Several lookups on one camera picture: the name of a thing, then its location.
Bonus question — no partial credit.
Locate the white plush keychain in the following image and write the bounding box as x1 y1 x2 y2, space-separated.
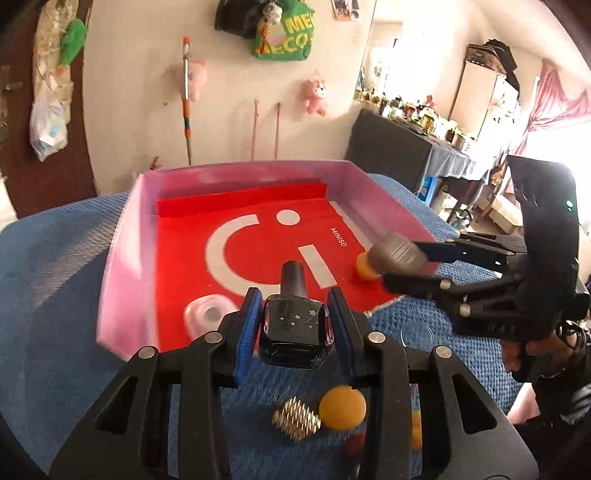
259 0 282 29

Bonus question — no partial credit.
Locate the small translucent glass bottle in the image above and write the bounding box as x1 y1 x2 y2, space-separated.
367 232 430 278

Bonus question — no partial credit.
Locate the pale pink plush toy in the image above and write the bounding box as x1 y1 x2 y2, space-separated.
173 58 208 102

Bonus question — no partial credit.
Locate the person's right hand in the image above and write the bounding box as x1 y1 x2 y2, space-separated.
501 320 580 384

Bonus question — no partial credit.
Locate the white cushioned stool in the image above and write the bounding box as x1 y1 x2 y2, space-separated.
490 194 525 228

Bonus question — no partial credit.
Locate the mop pole with orange grips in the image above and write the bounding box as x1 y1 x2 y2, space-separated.
181 36 194 166

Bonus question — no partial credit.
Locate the row of small bottles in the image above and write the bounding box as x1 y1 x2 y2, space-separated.
353 85 472 151

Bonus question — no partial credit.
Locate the green tote bag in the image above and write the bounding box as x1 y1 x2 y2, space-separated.
250 0 317 62

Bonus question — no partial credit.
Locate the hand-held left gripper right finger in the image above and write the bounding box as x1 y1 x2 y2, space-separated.
327 287 541 480

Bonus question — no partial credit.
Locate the wall photo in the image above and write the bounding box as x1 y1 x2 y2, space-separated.
331 0 361 21

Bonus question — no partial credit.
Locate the dark bag on wardrobe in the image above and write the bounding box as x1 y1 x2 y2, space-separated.
466 39 520 88

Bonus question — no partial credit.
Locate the white wardrobe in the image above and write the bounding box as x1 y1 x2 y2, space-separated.
450 55 522 153

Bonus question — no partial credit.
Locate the black starry nail polish bottle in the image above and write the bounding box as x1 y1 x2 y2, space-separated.
256 261 335 370

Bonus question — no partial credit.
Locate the pink bear plush toy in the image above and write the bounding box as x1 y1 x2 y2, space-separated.
302 76 329 117

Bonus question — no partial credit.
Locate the red printed liner sheet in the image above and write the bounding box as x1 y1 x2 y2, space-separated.
156 181 402 352

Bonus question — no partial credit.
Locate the brown wooden door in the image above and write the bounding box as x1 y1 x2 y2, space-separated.
0 0 98 217

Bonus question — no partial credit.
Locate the pink cardboard box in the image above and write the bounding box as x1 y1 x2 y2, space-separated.
96 159 439 365

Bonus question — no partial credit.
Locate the black covered table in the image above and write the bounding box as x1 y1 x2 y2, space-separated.
344 108 476 204

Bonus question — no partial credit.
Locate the blue plastic stool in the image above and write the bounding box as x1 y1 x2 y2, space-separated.
418 175 439 204

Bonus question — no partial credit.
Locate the silver studded cylinder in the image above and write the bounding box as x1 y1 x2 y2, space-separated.
271 398 321 443

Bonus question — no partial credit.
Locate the wall mirror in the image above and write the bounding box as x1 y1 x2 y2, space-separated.
355 18 402 103

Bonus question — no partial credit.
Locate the black backpack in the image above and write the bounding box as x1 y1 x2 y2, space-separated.
215 0 262 40

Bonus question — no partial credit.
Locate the clear hanging wall organizer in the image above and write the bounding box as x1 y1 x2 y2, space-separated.
32 0 88 125

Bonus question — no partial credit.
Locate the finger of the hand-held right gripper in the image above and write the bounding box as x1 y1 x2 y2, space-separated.
382 270 525 337
413 233 527 269

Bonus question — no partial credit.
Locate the white plastic bag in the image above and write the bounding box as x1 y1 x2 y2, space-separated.
29 83 70 162

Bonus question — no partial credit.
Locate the pink curtain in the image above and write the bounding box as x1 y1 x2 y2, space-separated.
510 58 591 158

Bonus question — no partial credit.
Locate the green plush toy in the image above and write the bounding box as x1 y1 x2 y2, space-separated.
59 18 89 65

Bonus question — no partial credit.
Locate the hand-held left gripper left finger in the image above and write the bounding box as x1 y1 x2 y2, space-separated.
48 287 264 480

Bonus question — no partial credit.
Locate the white rounded plastic case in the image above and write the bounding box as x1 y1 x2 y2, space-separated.
183 294 236 344

